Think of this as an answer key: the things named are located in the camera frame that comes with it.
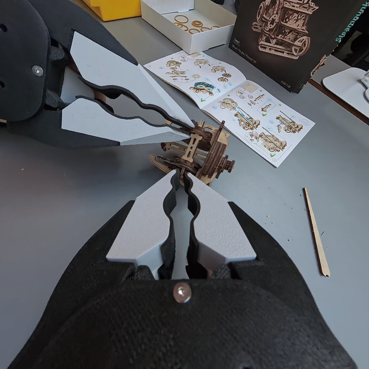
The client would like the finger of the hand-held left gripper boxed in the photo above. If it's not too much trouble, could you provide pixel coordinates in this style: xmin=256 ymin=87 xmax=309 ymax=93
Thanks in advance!
xmin=61 ymin=96 xmax=192 ymax=145
xmin=69 ymin=31 xmax=195 ymax=129

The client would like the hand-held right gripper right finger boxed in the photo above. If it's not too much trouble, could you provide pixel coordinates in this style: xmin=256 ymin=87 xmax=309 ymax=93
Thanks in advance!
xmin=184 ymin=172 xmax=257 ymax=279

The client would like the illustrated instruction booklet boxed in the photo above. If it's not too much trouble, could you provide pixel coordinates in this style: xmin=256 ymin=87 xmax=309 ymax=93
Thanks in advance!
xmin=143 ymin=50 xmax=315 ymax=168

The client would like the thin wooden stick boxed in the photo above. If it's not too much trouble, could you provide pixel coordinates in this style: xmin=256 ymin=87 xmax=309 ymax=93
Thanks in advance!
xmin=303 ymin=187 xmax=330 ymax=277

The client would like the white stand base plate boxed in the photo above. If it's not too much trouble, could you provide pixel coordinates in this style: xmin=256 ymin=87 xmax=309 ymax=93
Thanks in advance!
xmin=322 ymin=67 xmax=369 ymax=116

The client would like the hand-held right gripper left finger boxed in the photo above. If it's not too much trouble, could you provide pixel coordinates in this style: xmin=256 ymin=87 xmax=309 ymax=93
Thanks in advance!
xmin=106 ymin=170 xmax=178 ymax=279

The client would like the wooden submarine model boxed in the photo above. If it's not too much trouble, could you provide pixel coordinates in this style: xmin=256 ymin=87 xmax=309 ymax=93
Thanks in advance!
xmin=148 ymin=120 xmax=237 ymax=186

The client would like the white cardboard box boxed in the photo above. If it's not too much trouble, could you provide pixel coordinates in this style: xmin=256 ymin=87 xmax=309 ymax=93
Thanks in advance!
xmin=140 ymin=0 xmax=237 ymax=54

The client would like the black model kit box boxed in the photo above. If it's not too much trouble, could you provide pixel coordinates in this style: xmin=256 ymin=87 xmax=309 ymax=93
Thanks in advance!
xmin=229 ymin=0 xmax=361 ymax=94

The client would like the grey desk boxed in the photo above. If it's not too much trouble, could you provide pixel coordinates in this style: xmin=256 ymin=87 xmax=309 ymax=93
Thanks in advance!
xmin=0 ymin=12 xmax=369 ymax=369

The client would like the pile of wooden rings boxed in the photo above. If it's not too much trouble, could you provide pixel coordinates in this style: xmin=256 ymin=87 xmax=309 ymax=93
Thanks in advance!
xmin=173 ymin=14 xmax=221 ymax=34

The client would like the yellow plastic bin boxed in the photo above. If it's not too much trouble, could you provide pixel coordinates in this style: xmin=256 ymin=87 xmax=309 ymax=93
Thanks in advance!
xmin=86 ymin=0 xmax=142 ymax=22

